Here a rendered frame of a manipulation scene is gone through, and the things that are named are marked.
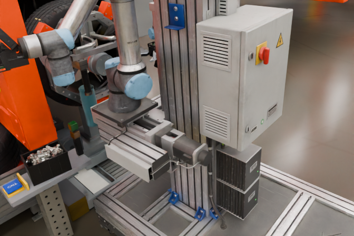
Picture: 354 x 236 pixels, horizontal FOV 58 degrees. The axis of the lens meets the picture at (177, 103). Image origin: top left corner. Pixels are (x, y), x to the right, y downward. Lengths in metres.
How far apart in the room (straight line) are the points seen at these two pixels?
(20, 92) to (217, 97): 1.01
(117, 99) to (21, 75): 0.53
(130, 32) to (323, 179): 1.68
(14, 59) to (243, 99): 0.76
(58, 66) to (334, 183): 1.87
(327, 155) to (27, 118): 2.02
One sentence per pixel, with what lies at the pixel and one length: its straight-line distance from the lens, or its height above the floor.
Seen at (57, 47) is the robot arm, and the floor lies 1.20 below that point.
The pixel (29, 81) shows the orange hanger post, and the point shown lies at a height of 0.90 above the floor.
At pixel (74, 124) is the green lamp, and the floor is 0.66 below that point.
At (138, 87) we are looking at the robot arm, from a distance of 1.28.
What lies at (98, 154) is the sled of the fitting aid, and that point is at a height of 0.16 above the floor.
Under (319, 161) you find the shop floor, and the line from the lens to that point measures 2.55.
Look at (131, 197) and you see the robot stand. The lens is 1.91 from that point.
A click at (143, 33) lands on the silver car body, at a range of 2.77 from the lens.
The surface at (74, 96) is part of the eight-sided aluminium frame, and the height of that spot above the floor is 0.67.
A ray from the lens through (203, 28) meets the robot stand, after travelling 1.15.
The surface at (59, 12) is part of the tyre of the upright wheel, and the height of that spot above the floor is 1.15.
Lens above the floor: 1.53
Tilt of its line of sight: 29 degrees down
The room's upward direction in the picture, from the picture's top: 4 degrees counter-clockwise
